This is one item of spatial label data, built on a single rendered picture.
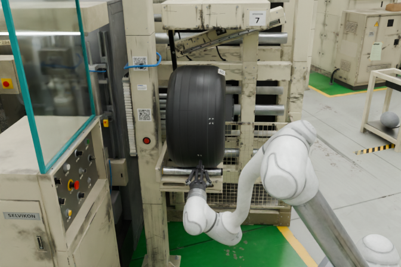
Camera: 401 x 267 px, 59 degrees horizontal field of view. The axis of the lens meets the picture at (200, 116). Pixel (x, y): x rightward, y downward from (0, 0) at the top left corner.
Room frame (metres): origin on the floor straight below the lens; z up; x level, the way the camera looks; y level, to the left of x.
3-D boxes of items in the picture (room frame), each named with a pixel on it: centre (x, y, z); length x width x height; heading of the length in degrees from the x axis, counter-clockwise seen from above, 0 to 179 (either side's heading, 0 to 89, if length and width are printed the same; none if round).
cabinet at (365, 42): (5.96, -2.91, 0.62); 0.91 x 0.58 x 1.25; 108
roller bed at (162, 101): (2.25, 0.24, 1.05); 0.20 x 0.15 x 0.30; 86
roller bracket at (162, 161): (1.87, 0.22, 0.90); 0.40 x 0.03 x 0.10; 176
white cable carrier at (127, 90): (1.83, 0.39, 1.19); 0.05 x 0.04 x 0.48; 176
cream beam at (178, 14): (2.14, -0.10, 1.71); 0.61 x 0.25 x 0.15; 86
